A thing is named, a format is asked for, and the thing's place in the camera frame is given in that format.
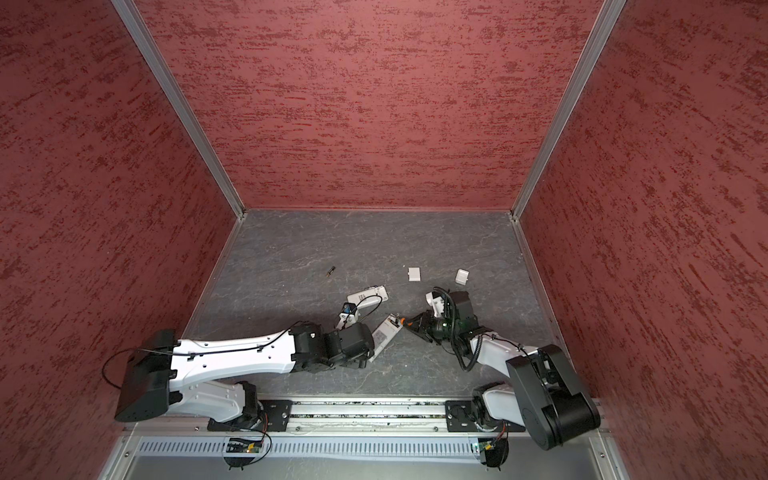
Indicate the white remote with screen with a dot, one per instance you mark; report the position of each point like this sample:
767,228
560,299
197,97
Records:
384,334

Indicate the aluminium corner post right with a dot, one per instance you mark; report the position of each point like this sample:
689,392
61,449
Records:
603,26

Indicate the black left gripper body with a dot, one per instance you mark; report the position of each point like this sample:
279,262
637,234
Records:
360,360

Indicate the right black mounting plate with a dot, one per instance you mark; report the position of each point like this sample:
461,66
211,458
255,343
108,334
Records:
463,416

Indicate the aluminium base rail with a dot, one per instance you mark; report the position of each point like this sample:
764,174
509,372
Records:
360,414

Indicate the perforated cable duct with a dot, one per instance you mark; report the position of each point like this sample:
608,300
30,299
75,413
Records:
457,449

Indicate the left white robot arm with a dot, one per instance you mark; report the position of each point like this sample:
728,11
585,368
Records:
168,375

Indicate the white remote with batteries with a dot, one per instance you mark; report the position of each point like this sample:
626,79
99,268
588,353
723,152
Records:
368,297

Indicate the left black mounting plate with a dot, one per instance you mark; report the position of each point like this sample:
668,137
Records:
270,416

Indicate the black mounting plate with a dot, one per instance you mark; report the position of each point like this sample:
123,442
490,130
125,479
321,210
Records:
463,416
270,416

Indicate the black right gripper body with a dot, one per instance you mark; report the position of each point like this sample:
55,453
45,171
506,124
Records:
440,327

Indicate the aluminium corner post left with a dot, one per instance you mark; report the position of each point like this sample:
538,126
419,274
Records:
131,18

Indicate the aluminium corner post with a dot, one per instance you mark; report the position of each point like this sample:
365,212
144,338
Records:
603,26
131,18

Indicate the white battery cover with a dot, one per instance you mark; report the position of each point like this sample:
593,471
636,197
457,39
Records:
414,274
462,276

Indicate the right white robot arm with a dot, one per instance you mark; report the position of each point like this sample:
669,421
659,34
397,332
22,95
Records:
541,392

